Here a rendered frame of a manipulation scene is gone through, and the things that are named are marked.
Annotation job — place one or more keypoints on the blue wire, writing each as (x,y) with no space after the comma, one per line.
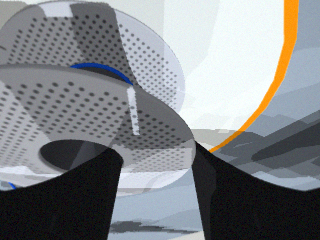
(81,65)

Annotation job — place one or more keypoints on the orange painted ring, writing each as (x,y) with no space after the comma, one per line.
(292,8)

